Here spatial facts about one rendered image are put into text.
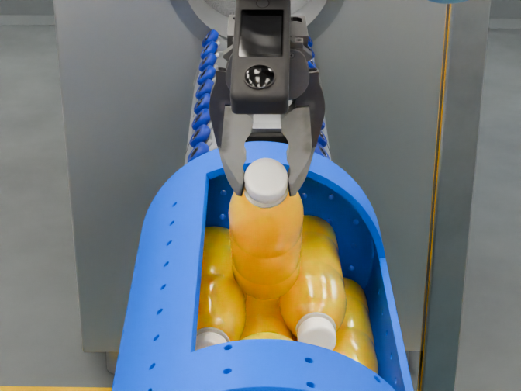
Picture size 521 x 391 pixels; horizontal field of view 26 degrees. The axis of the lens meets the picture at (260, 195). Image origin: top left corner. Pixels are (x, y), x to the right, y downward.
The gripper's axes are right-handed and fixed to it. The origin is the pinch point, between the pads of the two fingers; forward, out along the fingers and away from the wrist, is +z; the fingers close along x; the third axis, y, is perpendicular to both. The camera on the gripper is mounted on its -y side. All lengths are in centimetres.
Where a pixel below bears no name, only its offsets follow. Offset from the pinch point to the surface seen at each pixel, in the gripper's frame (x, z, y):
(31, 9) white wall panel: 113, 123, 456
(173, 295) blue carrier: 8.3, 9.0, -4.2
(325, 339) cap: -6.2, 18.6, 3.1
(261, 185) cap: 0.4, -0.7, -1.4
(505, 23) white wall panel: -123, 125, 446
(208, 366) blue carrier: 4.6, 7.2, -18.0
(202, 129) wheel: 10, 31, 87
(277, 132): -2, 22, 64
